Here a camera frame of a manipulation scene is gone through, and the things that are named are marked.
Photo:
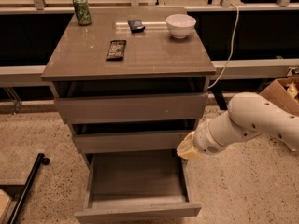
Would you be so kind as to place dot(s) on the black bracket under rail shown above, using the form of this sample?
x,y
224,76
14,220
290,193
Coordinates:
x,y
220,99

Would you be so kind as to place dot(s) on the grey bottom drawer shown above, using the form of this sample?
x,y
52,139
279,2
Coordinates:
x,y
137,185

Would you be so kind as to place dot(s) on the green soda can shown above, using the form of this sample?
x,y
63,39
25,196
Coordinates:
x,y
82,12

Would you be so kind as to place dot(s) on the grey drawer cabinet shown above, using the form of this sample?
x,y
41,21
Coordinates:
x,y
153,53

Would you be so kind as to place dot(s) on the cardboard box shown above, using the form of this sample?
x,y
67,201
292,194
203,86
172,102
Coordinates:
x,y
284,93

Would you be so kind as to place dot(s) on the grey drawer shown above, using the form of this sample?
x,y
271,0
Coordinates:
x,y
137,185
122,100
131,136

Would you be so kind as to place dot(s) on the grey middle drawer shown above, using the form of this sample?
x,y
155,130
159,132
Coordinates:
x,y
131,136

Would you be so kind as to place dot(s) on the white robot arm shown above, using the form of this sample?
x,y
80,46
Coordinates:
x,y
248,115

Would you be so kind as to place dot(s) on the black snack bar wrapper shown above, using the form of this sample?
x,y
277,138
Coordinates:
x,y
116,50

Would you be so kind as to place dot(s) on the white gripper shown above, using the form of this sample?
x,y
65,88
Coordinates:
x,y
205,139

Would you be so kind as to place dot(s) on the grey top drawer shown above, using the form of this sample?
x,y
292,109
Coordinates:
x,y
122,100

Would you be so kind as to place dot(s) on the black metal stand leg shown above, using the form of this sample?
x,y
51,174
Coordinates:
x,y
41,159

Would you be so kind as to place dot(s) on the dark blue snack packet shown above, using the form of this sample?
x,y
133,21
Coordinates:
x,y
136,26

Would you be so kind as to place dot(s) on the white ceramic bowl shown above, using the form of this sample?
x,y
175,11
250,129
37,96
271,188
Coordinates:
x,y
180,25

